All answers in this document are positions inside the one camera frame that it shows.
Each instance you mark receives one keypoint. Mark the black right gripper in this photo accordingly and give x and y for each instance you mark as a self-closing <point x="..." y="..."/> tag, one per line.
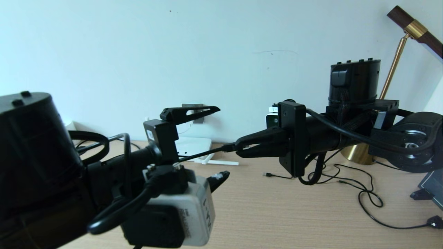
<point x="294" y="138"/>

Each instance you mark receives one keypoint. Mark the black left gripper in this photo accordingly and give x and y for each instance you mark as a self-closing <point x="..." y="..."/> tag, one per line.
<point x="162" y="141"/>

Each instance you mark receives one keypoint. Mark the white power adapter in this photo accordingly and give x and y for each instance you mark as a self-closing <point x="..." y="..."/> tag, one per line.
<point x="190" y="112"/>

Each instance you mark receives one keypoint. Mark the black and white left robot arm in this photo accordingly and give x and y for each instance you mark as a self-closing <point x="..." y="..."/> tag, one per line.
<point x="34" y="145"/>

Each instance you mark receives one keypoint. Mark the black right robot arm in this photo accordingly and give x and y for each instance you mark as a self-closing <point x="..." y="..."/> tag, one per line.
<point x="353" y="79"/>

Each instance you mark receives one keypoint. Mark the dark framed panel on stand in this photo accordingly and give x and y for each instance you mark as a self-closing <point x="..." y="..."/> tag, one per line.
<point x="432" y="193"/>

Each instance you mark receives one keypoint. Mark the brass desk lamp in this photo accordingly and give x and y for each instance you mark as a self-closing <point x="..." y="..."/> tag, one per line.
<point x="417" y="29"/>

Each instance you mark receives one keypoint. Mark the light grey wrist camera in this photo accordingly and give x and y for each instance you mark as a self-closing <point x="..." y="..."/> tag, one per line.
<point x="199" y="214"/>
<point x="271" y="121"/>

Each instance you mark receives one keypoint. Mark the grey wall socket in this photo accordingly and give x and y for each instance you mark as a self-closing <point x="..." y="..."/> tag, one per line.
<point x="199" y="120"/>

